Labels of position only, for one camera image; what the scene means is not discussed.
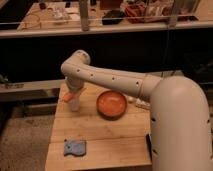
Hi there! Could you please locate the white object behind arm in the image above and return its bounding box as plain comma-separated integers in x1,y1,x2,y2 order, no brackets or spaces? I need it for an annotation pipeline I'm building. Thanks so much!
127,96,150,110

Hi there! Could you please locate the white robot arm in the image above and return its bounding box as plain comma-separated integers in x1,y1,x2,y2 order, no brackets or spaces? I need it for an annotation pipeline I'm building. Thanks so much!
61,50,213,171

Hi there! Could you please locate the orange bowl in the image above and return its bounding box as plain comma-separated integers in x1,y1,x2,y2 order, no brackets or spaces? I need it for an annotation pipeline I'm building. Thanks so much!
96,90,127,120

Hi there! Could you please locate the blue sponge cloth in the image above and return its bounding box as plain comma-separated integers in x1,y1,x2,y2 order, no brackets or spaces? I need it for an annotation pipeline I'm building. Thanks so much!
64,140,87,157

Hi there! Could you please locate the black bag on bench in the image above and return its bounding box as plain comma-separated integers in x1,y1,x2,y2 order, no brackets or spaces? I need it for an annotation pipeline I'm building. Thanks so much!
102,10,125,25

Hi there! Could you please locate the red cloth on bench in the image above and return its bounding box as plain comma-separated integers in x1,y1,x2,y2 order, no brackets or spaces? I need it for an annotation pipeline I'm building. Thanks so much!
125,3,146,23

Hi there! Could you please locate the metal post left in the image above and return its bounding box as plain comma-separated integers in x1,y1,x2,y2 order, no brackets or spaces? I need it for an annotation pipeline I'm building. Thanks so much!
79,0,89,31

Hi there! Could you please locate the metal post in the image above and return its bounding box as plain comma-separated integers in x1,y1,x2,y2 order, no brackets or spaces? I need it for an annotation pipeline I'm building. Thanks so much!
79,0,89,31
168,0,184,28

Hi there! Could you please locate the metal post right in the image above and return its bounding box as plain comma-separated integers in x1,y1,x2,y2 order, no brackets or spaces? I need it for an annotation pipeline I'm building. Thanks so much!
168,0,184,28

